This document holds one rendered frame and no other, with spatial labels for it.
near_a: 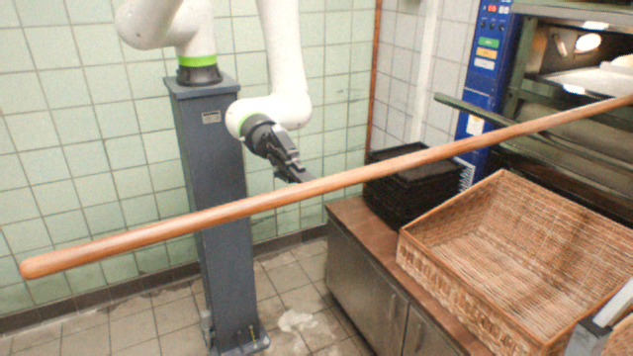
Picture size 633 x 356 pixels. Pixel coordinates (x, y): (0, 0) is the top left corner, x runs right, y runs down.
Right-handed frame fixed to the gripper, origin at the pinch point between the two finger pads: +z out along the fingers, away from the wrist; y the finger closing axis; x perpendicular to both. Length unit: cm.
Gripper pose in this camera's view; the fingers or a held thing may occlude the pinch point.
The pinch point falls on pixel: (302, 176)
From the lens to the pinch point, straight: 78.4
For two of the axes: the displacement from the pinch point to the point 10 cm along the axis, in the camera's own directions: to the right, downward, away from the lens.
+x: -9.0, 2.1, -3.9
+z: 4.4, 4.4, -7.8
